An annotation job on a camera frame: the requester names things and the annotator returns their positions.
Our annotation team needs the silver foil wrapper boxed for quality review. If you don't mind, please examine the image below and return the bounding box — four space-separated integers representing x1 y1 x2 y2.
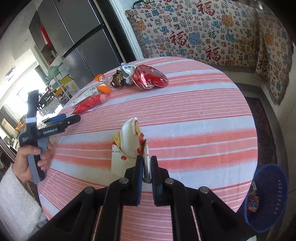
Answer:
120 63 136 85

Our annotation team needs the pink striped tablecloth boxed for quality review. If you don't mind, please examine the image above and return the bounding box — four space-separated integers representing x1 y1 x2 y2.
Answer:
36 57 259 241

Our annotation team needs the white butterfly tissue pack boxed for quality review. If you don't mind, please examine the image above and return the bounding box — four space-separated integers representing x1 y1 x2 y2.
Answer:
71 86 99 107

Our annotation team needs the red plastic wrapper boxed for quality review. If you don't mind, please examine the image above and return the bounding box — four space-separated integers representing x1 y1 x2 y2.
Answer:
73 94 109 114

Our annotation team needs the person's left hand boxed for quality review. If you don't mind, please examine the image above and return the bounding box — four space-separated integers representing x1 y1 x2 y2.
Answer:
13 142 53 185

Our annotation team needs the white red paper food bag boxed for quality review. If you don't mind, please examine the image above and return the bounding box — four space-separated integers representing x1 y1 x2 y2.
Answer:
111 117 151 183

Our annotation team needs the patterned blanket side piece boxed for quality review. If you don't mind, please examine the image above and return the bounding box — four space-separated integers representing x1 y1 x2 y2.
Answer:
255 9 293 105

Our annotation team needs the patterned blanket on counter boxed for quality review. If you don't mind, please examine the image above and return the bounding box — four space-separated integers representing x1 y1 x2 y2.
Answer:
125 1 259 72

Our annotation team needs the brown gold foil wrapper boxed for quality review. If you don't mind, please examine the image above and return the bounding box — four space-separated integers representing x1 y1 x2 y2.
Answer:
110 70 126 88

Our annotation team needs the grey refrigerator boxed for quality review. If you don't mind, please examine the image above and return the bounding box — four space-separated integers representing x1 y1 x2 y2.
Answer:
38 0 122 88

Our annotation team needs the blue plastic trash basket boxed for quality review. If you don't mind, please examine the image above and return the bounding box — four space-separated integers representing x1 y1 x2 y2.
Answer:
237 164 288 233

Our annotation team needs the white fluffy sleeve forearm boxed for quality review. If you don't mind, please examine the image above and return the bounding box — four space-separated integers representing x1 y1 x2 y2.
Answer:
1 167 48 240

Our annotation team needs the orange snack wrapper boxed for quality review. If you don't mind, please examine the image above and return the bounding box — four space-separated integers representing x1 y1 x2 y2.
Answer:
94 74 111 94

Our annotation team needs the crushed red soda can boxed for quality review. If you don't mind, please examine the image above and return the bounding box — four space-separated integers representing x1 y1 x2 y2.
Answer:
132 64 169 90

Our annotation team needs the hexagon patterned floor rug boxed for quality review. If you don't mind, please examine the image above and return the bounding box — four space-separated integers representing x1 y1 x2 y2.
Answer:
245 97 278 166

